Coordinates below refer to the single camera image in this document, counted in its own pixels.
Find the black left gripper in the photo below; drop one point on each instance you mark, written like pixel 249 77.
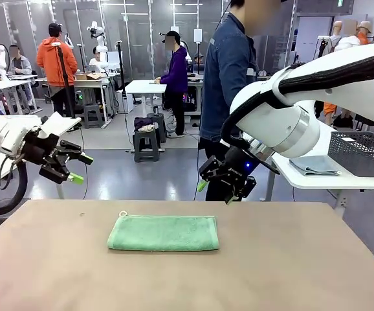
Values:
pixel 41 147

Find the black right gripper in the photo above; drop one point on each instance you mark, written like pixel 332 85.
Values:
pixel 235 168

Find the green towel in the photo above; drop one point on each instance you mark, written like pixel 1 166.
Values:
pixel 161 233

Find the blue grey towel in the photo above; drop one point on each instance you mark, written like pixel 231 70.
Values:
pixel 313 166

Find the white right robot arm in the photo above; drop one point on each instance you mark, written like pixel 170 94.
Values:
pixel 271 110

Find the grey plastic basket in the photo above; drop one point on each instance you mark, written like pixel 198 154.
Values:
pixel 358 155

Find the grey step stool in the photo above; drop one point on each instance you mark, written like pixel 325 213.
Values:
pixel 93 115
pixel 161 126
pixel 146 145

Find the black tripod pole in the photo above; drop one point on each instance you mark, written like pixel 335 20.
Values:
pixel 64 81
pixel 120 64

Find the grey desk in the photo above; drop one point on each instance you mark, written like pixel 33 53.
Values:
pixel 90 83

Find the purple clothes bundle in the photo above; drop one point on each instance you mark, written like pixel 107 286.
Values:
pixel 143 122

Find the cardboard box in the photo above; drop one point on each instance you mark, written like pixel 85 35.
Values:
pixel 86 77

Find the person in denim jacket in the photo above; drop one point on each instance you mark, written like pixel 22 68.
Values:
pixel 219 81

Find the person in orange hoodie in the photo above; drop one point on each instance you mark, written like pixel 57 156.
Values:
pixel 56 61

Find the seated person white shirt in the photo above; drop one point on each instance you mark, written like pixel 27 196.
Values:
pixel 94 60

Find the seated person grey jacket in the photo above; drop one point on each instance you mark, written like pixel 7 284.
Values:
pixel 20 64

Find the person in purple hoodie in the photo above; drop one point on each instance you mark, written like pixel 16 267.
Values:
pixel 177 71

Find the person in dark cap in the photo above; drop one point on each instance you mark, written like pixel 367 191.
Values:
pixel 199 61

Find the white panel box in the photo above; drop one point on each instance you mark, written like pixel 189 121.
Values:
pixel 198 35

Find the black utility cart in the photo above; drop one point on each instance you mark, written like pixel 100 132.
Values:
pixel 365 121

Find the mannequin with orange trousers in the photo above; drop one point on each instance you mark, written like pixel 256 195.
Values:
pixel 337 27

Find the mannequin with tan hat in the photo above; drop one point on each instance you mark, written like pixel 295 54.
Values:
pixel 364 27

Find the black camera tripod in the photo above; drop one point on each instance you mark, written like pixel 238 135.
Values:
pixel 322 45

